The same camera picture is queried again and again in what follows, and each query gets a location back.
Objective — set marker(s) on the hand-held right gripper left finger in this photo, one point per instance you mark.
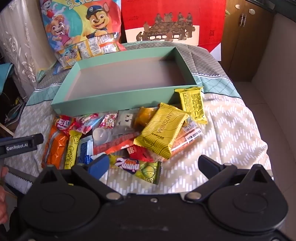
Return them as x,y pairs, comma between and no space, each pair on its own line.
99,166

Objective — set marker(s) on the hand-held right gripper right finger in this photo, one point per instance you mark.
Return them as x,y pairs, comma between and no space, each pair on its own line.
206,162

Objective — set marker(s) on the blue and white packet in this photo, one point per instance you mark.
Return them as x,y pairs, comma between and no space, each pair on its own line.
84,153

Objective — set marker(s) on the long red-orange stick packet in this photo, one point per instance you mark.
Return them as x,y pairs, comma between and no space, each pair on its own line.
115,144

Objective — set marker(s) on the clear jelly cup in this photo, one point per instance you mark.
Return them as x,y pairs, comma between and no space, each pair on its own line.
101,136

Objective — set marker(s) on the orange sausage packet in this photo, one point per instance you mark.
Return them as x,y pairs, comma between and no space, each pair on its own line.
185,139

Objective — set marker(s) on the yellow cheese stick packet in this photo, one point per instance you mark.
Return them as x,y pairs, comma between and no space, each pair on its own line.
72,148

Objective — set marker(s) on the orange clear-window packet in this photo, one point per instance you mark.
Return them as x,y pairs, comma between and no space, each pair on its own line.
55,148

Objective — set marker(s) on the green-yellow cartoon packet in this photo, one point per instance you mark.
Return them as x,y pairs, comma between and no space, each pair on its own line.
138,169

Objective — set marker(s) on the small red snack packet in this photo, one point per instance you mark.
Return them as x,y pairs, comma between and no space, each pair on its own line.
140,154

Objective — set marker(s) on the pink-red candy packet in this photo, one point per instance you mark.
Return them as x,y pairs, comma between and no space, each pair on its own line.
86,122

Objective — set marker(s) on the red-white candy packet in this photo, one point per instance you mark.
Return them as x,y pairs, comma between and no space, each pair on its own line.
108,120

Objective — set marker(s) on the red candy bag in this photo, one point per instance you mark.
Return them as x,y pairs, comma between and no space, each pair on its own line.
62,122

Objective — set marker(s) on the large yellow wavy-line packet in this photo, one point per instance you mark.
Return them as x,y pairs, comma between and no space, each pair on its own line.
159,134

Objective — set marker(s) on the white dotted snack packet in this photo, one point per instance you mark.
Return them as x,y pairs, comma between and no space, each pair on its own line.
126,118

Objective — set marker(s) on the yellow text-printed packet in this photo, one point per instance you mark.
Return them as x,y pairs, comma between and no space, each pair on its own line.
193,104

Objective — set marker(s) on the green cardboard box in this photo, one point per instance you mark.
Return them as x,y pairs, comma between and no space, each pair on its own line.
111,102

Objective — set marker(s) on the orange-yellow pastry packet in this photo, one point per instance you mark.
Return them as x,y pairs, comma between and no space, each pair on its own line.
144,114

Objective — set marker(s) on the person's left hand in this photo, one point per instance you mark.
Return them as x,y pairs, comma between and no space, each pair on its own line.
3,204

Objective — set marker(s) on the patterned blanket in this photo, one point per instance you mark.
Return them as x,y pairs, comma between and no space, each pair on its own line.
231,139

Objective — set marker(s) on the zigzag trimmed cloth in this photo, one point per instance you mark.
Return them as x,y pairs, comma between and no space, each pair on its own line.
18,182

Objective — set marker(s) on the teal cloth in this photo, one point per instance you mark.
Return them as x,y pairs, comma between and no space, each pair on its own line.
5,71

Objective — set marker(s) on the embroidered beige curtain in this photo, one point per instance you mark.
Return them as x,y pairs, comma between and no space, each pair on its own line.
23,34

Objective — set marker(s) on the brown wooden cabinet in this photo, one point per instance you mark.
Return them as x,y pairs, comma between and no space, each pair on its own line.
235,46

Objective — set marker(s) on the cartoon puppy snack bag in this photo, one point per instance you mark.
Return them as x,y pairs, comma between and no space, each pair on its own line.
69,18

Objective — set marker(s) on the red printed gift carton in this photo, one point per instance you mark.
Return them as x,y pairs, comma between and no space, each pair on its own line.
138,14

